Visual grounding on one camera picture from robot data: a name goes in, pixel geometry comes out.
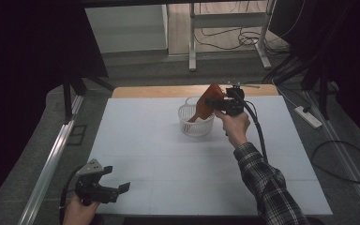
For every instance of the white metal desk frame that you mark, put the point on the white metal desk frame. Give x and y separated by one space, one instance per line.
228 19

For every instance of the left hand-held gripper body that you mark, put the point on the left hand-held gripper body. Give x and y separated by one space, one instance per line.
90 189

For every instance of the white plastic basket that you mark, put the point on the white plastic basket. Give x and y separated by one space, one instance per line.
197 128

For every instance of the person's right hand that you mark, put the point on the person's right hand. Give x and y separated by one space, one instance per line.
236 128

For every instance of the person's left hand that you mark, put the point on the person's left hand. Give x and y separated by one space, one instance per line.
79 212

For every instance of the aluminium rail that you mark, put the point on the aluminium rail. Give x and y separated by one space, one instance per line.
343 153
50 168

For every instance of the black tripod stand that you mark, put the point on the black tripod stand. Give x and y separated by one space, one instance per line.
323 90
75 84

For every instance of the dark floor frame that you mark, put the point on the dark floor frame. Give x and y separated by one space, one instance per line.
77 135

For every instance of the white power strip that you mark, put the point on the white power strip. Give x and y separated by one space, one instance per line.
307 116

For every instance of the white cabinet panel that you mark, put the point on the white cabinet panel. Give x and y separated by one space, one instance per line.
126 28

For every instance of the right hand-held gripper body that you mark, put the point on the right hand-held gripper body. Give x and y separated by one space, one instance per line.
234 104

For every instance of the white foam board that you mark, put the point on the white foam board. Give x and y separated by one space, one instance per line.
168 168

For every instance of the brown wooden paddle brush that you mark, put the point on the brown wooden paddle brush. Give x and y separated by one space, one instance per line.
204 108

